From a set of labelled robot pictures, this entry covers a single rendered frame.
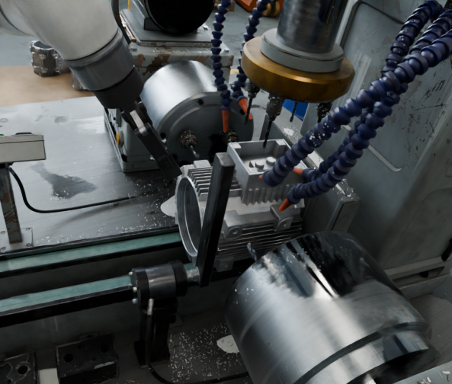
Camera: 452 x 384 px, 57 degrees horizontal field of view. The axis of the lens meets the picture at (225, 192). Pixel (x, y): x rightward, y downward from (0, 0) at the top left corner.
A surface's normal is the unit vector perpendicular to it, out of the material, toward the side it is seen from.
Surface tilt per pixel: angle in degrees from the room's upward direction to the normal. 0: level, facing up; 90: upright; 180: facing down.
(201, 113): 90
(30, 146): 54
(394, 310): 9
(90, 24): 86
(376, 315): 2
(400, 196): 90
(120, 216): 0
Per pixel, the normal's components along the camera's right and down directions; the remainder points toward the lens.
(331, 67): 0.55, 0.59
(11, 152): 0.40, 0.06
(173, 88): -0.34, -0.59
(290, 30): -0.75, 0.32
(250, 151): 0.36, 0.63
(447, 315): 0.16, -0.77
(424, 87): -0.91, 0.12
